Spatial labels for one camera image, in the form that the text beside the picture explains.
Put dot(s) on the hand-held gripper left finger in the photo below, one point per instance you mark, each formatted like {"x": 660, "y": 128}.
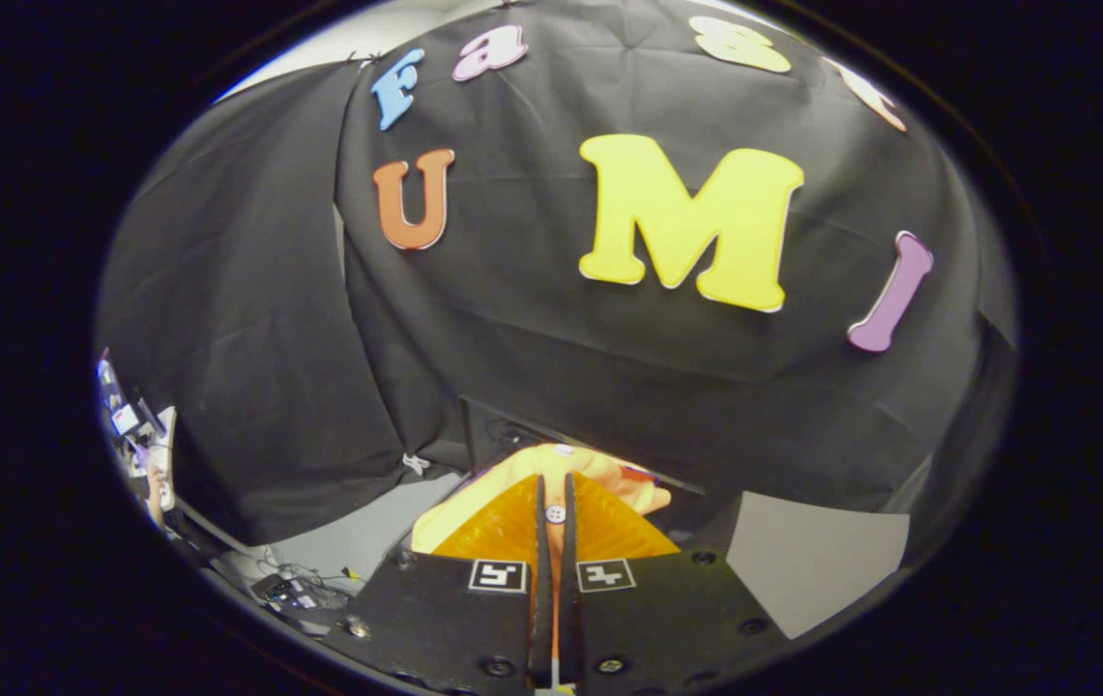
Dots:
{"x": 541, "y": 599}

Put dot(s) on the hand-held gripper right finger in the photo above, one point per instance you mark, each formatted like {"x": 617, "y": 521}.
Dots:
{"x": 570, "y": 599}

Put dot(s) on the yellow shirt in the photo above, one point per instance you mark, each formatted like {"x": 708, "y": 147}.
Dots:
{"x": 522, "y": 466}

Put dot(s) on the small white clip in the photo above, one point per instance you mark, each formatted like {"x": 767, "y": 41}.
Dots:
{"x": 416, "y": 464}

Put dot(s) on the beige cabinet with dark top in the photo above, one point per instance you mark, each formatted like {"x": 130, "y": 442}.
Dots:
{"x": 812, "y": 561}

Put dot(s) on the black power strip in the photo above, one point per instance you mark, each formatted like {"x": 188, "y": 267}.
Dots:
{"x": 285, "y": 592}

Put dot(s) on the black backdrop cloth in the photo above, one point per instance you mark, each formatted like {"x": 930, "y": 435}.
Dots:
{"x": 512, "y": 338}

